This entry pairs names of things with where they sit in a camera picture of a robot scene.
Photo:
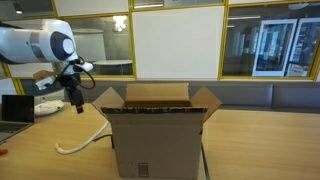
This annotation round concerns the grey laptop with dark screen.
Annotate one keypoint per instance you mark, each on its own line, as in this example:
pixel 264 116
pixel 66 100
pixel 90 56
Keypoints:
pixel 16 110

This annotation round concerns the white rounded bag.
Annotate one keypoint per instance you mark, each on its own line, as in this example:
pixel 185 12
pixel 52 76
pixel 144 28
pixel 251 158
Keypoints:
pixel 48 107

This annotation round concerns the bright pendant lamp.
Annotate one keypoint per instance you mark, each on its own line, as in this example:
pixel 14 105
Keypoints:
pixel 120 22

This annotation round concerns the white framed glass door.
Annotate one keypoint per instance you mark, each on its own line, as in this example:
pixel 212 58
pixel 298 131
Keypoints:
pixel 305 43
pixel 273 43

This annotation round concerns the large white wall board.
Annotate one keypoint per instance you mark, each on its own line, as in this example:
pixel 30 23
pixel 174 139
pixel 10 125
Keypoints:
pixel 178 43

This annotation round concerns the grey upholstered bench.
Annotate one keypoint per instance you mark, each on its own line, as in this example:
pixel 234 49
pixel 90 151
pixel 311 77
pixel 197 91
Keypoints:
pixel 240 93

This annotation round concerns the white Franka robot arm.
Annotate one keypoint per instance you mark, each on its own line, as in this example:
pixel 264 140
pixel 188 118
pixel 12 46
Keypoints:
pixel 26 43

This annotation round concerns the round white background table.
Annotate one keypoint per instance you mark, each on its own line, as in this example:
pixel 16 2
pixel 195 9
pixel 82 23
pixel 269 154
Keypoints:
pixel 111 62

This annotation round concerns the open brown cardboard box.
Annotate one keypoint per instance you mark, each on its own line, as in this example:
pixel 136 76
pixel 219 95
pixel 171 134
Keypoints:
pixel 156 143

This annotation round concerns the small orange object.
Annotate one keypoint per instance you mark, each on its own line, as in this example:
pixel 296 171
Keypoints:
pixel 2 152

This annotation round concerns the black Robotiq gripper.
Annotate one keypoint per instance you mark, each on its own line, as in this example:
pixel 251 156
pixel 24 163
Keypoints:
pixel 70 82

